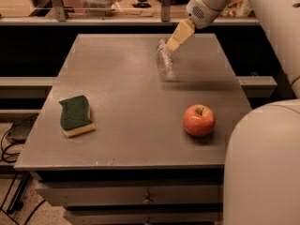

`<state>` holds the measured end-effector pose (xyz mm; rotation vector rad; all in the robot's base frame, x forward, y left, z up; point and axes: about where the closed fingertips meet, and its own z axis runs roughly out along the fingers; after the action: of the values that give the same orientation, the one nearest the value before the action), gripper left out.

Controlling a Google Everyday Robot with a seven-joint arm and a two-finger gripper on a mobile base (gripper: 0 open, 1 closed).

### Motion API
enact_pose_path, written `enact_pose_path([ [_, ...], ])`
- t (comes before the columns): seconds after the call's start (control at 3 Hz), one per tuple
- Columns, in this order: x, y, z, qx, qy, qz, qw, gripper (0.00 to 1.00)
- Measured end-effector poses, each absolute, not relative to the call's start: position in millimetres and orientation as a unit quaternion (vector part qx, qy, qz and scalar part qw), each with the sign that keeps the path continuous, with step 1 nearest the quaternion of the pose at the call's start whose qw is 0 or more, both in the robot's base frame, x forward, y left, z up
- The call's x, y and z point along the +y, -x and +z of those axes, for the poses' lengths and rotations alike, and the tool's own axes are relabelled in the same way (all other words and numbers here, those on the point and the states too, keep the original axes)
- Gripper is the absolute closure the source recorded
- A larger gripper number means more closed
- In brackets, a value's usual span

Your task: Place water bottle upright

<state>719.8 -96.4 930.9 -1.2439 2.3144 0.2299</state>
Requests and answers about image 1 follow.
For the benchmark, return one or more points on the grey cabinet with drawers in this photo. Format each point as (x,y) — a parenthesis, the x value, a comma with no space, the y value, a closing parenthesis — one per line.
(139,165)

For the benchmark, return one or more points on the clear plastic water bottle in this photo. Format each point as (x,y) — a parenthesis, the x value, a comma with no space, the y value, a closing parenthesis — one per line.
(166,68)

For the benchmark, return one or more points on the black small object on shelf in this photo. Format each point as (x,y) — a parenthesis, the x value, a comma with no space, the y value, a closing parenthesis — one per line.
(141,5)

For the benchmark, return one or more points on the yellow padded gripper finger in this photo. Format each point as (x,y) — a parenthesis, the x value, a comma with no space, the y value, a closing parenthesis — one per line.
(184,30)

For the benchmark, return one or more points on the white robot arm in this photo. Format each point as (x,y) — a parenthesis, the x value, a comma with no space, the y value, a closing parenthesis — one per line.
(262,164)

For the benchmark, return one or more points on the printed snack bag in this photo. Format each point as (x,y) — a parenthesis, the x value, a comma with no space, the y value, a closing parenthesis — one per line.
(237,9)

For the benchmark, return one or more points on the clear plastic container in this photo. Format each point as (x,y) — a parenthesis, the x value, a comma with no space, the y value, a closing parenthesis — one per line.
(98,7)

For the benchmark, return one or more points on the grey power adapter box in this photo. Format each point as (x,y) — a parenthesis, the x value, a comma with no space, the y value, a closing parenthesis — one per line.
(19,132)

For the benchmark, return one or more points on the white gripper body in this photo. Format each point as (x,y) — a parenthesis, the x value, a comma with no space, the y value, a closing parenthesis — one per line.
(202,13)

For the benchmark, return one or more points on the green and yellow sponge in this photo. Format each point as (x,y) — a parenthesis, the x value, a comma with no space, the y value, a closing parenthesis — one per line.
(75,117)

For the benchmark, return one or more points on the red apple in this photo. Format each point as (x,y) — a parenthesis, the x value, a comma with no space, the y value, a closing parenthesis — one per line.
(199,120)

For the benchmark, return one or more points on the metal shelf rail frame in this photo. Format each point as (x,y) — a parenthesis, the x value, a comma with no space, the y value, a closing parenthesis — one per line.
(72,11)

